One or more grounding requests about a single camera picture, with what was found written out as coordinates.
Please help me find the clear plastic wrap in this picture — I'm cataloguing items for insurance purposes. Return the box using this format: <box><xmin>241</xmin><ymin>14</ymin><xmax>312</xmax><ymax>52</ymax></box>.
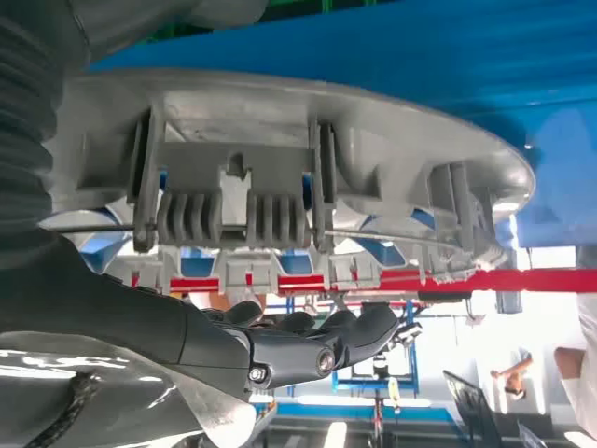
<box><xmin>0</xmin><ymin>330</ymin><xmax>257</xmax><ymax>448</ymax></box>

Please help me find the black flat screen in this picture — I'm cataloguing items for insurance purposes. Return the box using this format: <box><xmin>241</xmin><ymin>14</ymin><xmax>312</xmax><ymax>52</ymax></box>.
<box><xmin>443</xmin><ymin>370</ymin><xmax>502</xmax><ymax>448</ymax></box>

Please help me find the red metal bar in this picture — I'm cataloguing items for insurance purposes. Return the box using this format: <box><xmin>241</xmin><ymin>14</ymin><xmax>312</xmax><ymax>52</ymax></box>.
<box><xmin>131</xmin><ymin>267</ymin><xmax>597</xmax><ymax>296</ymax></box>

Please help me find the person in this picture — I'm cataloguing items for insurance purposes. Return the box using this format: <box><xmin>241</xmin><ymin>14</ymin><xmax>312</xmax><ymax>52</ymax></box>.
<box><xmin>553</xmin><ymin>290</ymin><xmax>597</xmax><ymax>441</ymax></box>

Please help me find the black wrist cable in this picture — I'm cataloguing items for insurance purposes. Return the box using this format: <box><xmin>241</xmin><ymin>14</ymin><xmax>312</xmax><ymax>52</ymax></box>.
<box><xmin>26</xmin><ymin>371</ymin><xmax>101</xmax><ymax>448</ymax></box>

